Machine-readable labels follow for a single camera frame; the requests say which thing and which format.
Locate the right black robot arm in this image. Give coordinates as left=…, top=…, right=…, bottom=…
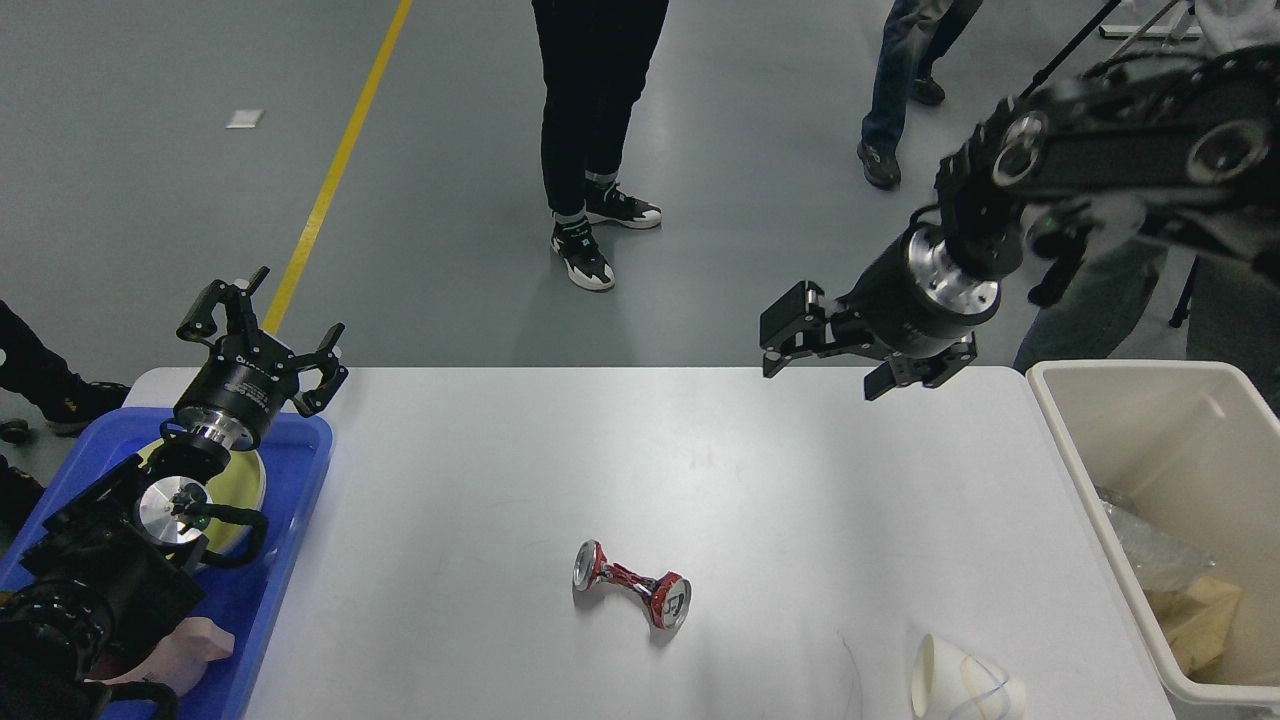
left=759, top=44, right=1277, bottom=400

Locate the pink mug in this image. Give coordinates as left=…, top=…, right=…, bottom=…
left=90, top=618, right=236, bottom=697

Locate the white rolling chair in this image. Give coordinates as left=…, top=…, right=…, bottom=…
left=1097, top=1, right=1202, bottom=44

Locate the crushed red can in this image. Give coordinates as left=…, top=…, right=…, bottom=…
left=572, top=539, right=692, bottom=632

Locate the blue plastic tray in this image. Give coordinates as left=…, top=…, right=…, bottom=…
left=1, top=407, right=333, bottom=719

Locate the black camera tripod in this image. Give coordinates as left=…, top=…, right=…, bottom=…
left=1018, top=0, right=1121, bottom=100

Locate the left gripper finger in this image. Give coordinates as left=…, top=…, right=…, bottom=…
left=291, top=322, right=349, bottom=416
left=178, top=266, right=271, bottom=361

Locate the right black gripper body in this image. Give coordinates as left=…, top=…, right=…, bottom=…
left=840, top=224, right=1002, bottom=357

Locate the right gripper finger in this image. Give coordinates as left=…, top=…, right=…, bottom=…
left=863, top=333, right=977, bottom=401
left=759, top=281, right=877, bottom=378

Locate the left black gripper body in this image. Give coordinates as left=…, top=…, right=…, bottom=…
left=174, top=355, right=300, bottom=451

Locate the aluminium foil container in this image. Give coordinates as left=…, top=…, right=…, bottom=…
left=1094, top=486, right=1217, bottom=593

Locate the brown paper bag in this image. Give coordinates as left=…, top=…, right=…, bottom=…
left=1144, top=577, right=1244, bottom=680

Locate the beige plastic bin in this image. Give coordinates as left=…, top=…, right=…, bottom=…
left=1027, top=360, right=1279, bottom=711

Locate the yellow plate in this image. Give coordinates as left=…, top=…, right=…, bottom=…
left=125, top=439, right=266, bottom=571

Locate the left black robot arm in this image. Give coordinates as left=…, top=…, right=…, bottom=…
left=3, top=268, right=349, bottom=719

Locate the person with black-white sneakers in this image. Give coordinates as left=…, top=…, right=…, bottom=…
left=532, top=1, right=669, bottom=292

